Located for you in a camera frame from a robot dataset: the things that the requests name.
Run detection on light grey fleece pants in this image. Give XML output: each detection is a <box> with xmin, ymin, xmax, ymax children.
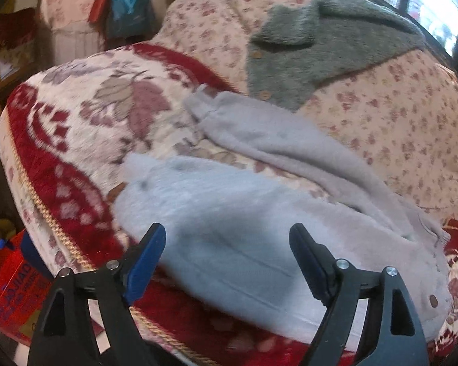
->
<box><xmin>113</xmin><ymin>85</ymin><xmax>452</xmax><ymax>343</ymax></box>

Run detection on red printed box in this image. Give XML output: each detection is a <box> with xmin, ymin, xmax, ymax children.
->
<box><xmin>0</xmin><ymin>231</ymin><xmax>51</xmax><ymax>346</ymax></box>

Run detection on red floral blanket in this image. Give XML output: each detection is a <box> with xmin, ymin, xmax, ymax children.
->
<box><xmin>0</xmin><ymin>43</ymin><xmax>458</xmax><ymax>365</ymax></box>

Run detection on rose print quilt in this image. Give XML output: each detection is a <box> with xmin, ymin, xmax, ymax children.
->
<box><xmin>154</xmin><ymin>0</ymin><xmax>458</xmax><ymax>220</ymax></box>

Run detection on grey-green fuzzy cardigan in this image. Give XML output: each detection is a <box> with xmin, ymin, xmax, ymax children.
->
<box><xmin>246</xmin><ymin>0</ymin><xmax>424</xmax><ymax>112</ymax></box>

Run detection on blue plastic bag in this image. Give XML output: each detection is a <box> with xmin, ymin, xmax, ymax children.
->
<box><xmin>106</xmin><ymin>0</ymin><xmax>154</xmax><ymax>39</ymax></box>

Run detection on floral covered cushion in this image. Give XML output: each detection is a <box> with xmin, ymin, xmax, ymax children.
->
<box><xmin>38</xmin><ymin>0</ymin><xmax>105</xmax><ymax>68</ymax></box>

